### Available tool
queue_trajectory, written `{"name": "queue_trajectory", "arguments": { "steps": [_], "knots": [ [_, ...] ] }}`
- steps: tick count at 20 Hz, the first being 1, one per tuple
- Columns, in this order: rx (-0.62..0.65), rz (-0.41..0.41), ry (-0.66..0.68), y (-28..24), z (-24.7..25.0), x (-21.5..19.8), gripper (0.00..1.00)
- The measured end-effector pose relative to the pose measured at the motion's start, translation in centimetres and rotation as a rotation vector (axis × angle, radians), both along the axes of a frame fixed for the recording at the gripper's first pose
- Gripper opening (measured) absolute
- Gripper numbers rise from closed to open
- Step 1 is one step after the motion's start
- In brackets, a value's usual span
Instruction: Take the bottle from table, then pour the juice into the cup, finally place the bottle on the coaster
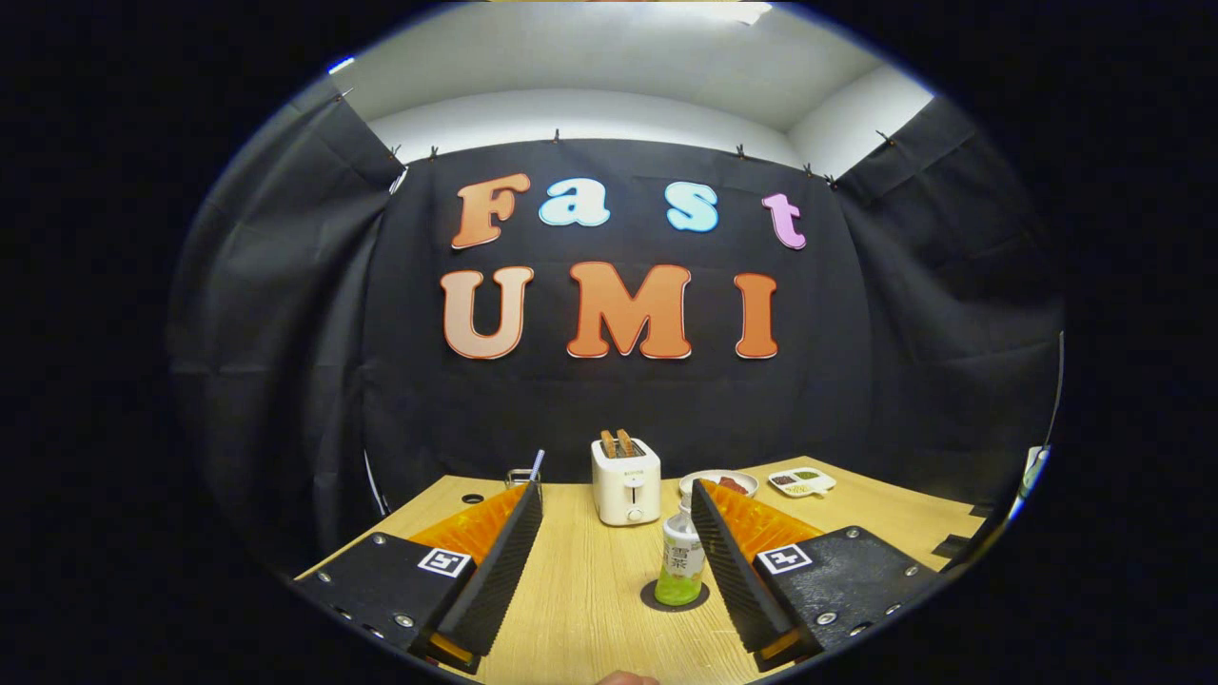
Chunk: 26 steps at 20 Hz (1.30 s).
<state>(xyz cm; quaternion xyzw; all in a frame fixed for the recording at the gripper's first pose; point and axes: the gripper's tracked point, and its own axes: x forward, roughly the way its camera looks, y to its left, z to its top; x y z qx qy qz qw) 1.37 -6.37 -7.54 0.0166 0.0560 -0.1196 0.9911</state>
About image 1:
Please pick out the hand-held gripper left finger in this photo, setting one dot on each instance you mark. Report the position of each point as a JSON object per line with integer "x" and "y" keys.
{"x": 504, "y": 571}

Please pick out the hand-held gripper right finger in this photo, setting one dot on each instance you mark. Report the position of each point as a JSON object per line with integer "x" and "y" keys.
{"x": 733, "y": 571}

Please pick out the white green label juice bottle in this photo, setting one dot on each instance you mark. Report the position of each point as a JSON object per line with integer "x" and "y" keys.
{"x": 680, "y": 561}

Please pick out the dark round coaster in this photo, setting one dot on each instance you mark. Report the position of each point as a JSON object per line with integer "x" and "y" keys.
{"x": 647, "y": 597}

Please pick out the brown food pieces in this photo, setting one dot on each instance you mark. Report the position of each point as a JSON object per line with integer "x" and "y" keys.
{"x": 735, "y": 485}

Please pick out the wooden table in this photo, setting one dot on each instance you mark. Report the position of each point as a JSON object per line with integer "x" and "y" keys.
{"x": 590, "y": 590}

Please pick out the metal mesh pen holder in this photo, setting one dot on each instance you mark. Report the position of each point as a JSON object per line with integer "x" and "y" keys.
{"x": 519, "y": 478}

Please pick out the round white plate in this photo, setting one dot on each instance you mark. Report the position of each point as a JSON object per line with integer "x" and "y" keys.
{"x": 690, "y": 480}

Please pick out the pen in holder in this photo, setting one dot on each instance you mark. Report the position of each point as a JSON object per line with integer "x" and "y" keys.
{"x": 538, "y": 463}

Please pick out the white divided tray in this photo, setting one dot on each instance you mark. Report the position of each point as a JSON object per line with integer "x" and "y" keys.
{"x": 820, "y": 487}

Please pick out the white toaster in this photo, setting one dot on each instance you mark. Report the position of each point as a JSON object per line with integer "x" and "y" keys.
{"x": 626, "y": 490}

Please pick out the toast slice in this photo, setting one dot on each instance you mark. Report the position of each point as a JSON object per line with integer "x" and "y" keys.
{"x": 608, "y": 444}
{"x": 626, "y": 442}

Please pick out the small black block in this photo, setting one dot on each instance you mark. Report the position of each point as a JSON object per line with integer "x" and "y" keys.
{"x": 952, "y": 546}

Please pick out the black backdrop cloth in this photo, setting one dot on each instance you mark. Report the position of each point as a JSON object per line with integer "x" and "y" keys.
{"x": 285, "y": 333}

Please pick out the small ceiling light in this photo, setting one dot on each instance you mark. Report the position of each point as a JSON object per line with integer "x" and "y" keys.
{"x": 341, "y": 66}

